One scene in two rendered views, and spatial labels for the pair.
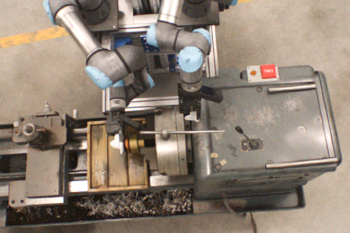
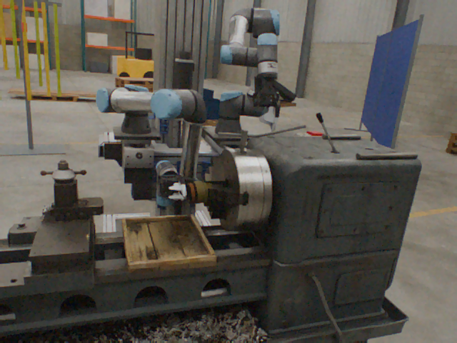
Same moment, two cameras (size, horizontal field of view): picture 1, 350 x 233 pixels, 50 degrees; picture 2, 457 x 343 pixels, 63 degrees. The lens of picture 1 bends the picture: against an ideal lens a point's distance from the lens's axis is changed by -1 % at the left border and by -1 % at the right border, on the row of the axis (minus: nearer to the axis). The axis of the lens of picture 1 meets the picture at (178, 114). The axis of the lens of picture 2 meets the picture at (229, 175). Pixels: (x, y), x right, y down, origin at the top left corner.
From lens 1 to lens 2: 155 cm
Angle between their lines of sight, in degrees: 55
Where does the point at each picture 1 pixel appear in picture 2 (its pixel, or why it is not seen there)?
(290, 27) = not seen: hidden behind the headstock
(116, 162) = (165, 245)
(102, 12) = (146, 124)
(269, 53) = not seen: hidden behind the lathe
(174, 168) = (258, 184)
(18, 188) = (8, 269)
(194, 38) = not seen: hidden behind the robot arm
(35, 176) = (49, 240)
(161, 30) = (233, 45)
